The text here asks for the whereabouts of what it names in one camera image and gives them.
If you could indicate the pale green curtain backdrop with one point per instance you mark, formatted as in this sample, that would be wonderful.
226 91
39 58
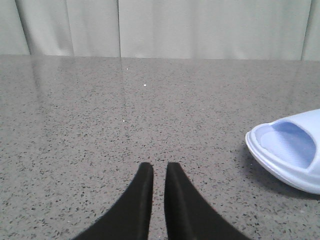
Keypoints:
204 29

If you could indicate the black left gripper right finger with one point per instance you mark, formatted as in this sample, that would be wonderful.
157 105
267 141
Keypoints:
188 216

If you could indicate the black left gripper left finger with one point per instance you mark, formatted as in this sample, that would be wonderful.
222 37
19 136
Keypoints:
129 218

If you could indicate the light blue slipper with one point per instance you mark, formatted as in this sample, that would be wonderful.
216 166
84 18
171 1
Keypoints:
289 149

